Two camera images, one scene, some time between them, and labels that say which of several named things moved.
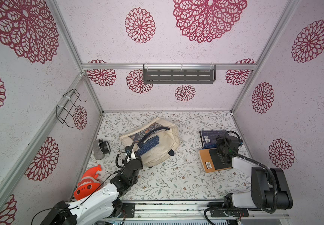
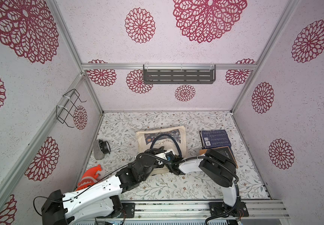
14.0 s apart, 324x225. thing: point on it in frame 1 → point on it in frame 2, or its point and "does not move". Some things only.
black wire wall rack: x=67 y=101 does not move
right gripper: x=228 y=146 → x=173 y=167
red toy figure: x=89 y=184 does not move
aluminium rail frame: x=188 y=211 does not move
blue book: x=208 y=138 does not move
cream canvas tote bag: x=169 y=140 → x=144 y=139
